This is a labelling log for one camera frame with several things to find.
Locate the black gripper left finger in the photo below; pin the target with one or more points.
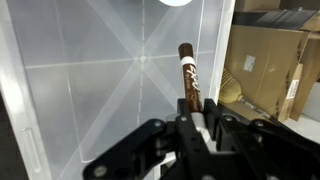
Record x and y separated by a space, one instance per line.
140 153

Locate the straw broom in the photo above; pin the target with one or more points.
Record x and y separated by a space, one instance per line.
231 90

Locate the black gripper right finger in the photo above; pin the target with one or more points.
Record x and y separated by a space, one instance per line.
260 150

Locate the large open cardboard box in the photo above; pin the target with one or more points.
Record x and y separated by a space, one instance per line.
266 66

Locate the large clear plastic bin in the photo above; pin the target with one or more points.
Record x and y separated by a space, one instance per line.
83 83

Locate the narrow cardboard box with label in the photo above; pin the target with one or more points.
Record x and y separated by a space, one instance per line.
305 76

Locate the light blue plastic cup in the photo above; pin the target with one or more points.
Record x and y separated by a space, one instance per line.
175 2

